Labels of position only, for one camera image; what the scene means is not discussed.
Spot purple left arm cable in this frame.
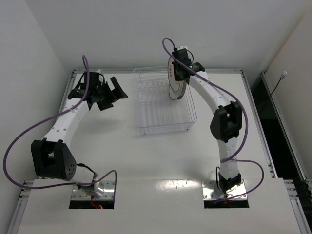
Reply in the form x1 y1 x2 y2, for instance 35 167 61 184
2 55 117 193

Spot white wire dish rack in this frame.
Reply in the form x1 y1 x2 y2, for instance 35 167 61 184
133 66 197 135

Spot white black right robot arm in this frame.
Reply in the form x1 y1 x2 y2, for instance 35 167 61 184
172 46 242 193

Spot dark green rimmed plate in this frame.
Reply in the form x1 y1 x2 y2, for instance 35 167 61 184
177 81 187 100

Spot white plate flower outline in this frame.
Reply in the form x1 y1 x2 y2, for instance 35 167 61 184
169 81 185 100

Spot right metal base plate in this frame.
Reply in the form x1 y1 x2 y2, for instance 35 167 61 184
202 179 248 201

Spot black cable white plug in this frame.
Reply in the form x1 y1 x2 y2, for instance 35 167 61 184
259 71 288 116

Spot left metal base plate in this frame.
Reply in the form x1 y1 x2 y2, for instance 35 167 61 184
71 180 116 201

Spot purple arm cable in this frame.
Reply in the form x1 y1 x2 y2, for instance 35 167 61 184
2 55 117 193
162 37 265 204

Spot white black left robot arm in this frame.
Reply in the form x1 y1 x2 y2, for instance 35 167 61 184
31 72 128 197

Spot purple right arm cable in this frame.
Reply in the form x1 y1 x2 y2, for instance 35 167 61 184
162 37 265 204

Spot orange sunburst plate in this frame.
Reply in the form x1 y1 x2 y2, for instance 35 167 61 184
167 57 181 93

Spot metal base plate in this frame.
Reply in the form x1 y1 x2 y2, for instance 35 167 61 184
71 180 116 201
202 179 248 201

